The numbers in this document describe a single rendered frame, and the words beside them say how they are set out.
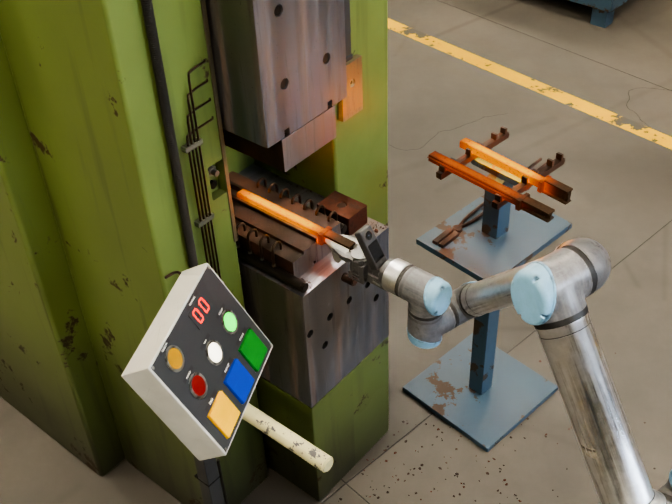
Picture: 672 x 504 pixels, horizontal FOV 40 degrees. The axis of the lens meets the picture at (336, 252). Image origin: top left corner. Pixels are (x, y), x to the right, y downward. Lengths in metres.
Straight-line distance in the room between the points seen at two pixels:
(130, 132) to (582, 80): 3.62
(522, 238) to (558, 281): 1.03
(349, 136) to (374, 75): 0.19
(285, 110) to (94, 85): 0.44
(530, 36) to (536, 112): 0.87
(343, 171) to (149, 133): 0.81
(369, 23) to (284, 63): 0.53
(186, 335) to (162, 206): 0.35
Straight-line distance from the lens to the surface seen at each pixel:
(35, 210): 2.56
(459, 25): 5.84
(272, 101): 2.13
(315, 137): 2.30
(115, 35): 1.95
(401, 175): 4.44
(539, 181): 2.67
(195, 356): 2.01
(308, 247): 2.46
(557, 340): 1.91
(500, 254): 2.83
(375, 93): 2.72
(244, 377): 2.11
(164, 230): 2.23
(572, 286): 1.90
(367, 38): 2.61
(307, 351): 2.57
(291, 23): 2.11
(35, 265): 2.63
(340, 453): 3.05
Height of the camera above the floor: 2.55
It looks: 40 degrees down
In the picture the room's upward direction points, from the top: 3 degrees counter-clockwise
